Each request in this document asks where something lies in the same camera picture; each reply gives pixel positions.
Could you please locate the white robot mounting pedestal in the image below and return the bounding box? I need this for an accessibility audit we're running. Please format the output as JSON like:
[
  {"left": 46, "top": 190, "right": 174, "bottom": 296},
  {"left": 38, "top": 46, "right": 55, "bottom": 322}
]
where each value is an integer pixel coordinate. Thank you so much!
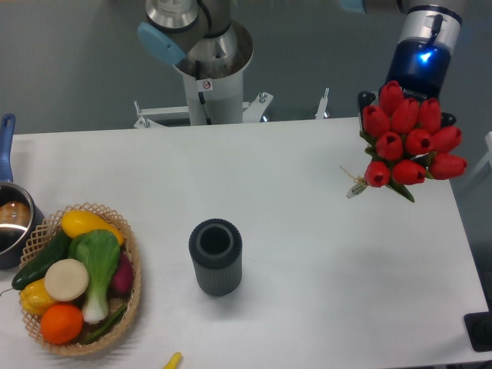
[{"left": 133, "top": 71, "right": 331, "bottom": 129}]

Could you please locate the orange fruit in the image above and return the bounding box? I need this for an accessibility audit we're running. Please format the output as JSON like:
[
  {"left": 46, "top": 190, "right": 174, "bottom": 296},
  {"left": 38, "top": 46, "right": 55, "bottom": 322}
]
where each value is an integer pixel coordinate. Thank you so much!
[{"left": 41, "top": 304, "right": 84, "bottom": 344}]

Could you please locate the yellow squash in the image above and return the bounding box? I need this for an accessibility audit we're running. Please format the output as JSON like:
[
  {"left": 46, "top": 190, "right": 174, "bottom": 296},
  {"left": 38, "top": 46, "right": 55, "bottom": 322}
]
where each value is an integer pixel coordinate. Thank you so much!
[{"left": 61, "top": 210, "right": 125, "bottom": 246}]

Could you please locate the dark grey ribbed vase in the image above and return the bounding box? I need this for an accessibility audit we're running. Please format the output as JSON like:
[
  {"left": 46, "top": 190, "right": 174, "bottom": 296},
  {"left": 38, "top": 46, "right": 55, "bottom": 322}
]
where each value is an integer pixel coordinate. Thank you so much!
[{"left": 188, "top": 218, "right": 243, "bottom": 297}]

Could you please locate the yellow bell pepper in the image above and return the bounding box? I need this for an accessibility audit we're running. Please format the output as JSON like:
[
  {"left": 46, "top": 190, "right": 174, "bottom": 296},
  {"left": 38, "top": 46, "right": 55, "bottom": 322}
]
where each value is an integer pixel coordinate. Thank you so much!
[{"left": 19, "top": 278, "right": 58, "bottom": 316}]

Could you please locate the green cucumber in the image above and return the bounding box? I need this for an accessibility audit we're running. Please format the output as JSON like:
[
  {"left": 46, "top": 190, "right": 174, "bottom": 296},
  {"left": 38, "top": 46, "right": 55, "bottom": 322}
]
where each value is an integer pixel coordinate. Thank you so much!
[{"left": 12, "top": 230, "right": 71, "bottom": 291}]

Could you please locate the purple sweet potato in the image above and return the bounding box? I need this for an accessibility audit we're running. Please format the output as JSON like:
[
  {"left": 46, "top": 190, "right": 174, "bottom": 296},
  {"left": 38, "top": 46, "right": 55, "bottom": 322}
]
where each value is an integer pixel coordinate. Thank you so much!
[{"left": 110, "top": 253, "right": 134, "bottom": 295}]

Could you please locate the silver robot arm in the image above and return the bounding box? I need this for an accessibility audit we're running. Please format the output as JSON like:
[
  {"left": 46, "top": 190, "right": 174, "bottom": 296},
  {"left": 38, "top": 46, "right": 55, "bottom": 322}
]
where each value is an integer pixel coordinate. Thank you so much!
[{"left": 136, "top": 1, "right": 467, "bottom": 128}]

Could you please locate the red tulip bouquet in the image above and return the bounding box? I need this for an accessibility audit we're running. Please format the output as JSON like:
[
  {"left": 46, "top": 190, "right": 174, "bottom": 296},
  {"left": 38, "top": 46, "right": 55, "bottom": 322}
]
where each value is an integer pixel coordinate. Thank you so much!
[{"left": 347, "top": 81, "right": 467, "bottom": 202}]

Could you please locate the black device at edge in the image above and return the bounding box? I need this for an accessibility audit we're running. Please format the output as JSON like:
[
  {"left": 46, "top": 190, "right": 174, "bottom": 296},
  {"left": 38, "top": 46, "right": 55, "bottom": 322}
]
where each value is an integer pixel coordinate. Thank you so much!
[{"left": 464, "top": 311, "right": 491, "bottom": 352}]

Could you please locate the beige round bun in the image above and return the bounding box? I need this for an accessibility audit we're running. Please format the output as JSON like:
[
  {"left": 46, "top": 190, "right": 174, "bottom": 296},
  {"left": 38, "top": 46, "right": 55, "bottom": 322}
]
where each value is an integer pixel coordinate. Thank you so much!
[{"left": 44, "top": 258, "right": 89, "bottom": 301}]

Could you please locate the green bok choy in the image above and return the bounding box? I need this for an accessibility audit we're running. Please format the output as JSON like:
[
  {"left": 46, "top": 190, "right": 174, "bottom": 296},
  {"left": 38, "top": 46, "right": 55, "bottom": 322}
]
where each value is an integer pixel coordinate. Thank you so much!
[{"left": 68, "top": 229, "right": 120, "bottom": 324}]

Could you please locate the green chili pepper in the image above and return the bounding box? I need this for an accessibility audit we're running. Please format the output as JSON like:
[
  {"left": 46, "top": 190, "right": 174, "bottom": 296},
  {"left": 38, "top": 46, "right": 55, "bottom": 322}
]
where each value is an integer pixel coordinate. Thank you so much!
[{"left": 79, "top": 305, "right": 127, "bottom": 345}]

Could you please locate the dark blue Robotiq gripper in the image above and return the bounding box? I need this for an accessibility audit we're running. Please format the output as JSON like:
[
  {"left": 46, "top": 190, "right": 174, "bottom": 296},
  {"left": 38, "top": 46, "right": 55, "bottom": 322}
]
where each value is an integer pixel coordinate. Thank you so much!
[{"left": 357, "top": 40, "right": 456, "bottom": 128}]

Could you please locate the yellow banana tip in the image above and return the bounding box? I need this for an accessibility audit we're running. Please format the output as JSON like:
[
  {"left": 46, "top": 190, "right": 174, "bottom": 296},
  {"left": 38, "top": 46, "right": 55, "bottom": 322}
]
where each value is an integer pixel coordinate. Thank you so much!
[{"left": 162, "top": 352, "right": 182, "bottom": 369}]

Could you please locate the woven wicker basket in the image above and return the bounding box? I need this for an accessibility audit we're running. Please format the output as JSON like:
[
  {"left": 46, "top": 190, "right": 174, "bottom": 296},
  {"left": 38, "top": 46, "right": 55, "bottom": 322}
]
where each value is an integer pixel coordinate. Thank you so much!
[{"left": 20, "top": 203, "right": 141, "bottom": 357}]

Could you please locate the blue handled saucepan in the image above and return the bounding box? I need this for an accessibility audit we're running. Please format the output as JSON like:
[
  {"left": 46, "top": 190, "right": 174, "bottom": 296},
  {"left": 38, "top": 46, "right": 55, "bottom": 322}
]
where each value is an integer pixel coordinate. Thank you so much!
[{"left": 1, "top": 113, "right": 44, "bottom": 270}]

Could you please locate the white frame at right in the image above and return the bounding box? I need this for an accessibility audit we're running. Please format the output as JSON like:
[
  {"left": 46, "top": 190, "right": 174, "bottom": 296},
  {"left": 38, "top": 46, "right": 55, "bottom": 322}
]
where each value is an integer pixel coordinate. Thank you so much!
[{"left": 466, "top": 131, "right": 492, "bottom": 181}]

